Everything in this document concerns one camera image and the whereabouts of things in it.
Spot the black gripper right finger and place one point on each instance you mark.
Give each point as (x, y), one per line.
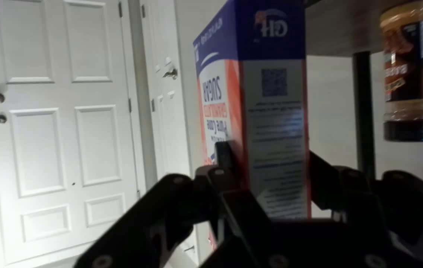
(385, 213)

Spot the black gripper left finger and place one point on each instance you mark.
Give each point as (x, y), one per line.
(150, 231)

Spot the orange and blue sugar box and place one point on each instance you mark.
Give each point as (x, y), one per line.
(251, 90)

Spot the white closet door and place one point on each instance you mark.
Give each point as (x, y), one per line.
(166, 27)

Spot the white panel door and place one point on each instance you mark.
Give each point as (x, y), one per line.
(67, 169)

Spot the peanut butter jar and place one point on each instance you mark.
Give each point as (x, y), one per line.
(402, 48)

